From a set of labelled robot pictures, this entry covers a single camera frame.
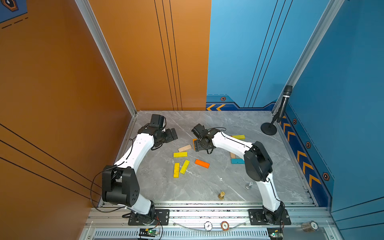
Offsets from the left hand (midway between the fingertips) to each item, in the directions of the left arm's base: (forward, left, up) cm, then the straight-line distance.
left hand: (171, 135), depth 88 cm
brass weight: (-31, -28, -10) cm, 43 cm away
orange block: (-11, -19, -14) cm, 26 cm away
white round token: (-43, -21, -14) cm, 50 cm away
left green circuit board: (-46, +5, -15) cm, 48 cm away
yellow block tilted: (-14, -8, -14) cm, 21 cm away
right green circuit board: (-46, -54, -16) cm, 73 cm away
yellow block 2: (-16, -3, -14) cm, 21 cm away
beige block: (0, -7, -14) cm, 16 cm away
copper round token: (-43, -29, -14) cm, 54 cm away
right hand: (-1, -19, -10) cm, 21 cm away
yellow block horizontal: (-6, -5, -13) cm, 15 cm away
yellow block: (+8, -45, -13) cm, 48 cm away
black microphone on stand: (+16, -68, -12) cm, 71 cm away
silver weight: (-25, -44, -12) cm, 52 cm away
